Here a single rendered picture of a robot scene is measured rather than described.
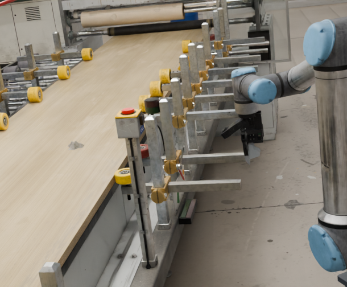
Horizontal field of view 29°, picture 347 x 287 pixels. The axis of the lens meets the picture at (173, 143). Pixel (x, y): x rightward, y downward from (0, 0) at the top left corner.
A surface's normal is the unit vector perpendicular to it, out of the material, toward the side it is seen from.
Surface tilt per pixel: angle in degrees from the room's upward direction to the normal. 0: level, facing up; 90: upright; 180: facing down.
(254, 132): 90
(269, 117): 90
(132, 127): 90
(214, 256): 0
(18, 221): 0
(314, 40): 82
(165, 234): 0
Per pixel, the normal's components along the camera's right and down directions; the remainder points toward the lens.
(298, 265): -0.11, -0.94
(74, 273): 0.98, -0.05
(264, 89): 0.24, 0.29
